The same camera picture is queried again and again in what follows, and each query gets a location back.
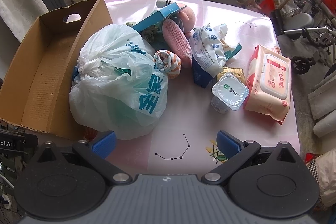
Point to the wheelchair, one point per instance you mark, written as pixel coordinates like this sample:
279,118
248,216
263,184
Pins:
317,26

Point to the brown cardboard box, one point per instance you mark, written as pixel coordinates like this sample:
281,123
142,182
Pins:
35,91

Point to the pink wet wipes pack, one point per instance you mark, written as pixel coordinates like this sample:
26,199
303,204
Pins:
269,84

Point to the blue white wipes pack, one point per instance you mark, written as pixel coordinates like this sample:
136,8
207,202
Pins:
210,50

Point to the white plastic shopping bag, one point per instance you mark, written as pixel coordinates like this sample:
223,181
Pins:
118,86

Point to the pink plush toy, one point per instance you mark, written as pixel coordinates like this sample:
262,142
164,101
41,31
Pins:
184,18

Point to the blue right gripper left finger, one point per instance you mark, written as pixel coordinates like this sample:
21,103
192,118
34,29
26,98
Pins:
104,143

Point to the pink knitted sponge cloth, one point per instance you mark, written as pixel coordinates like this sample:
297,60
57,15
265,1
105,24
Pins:
177,42

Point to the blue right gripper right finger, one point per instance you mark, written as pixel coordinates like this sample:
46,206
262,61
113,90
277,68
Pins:
228,144

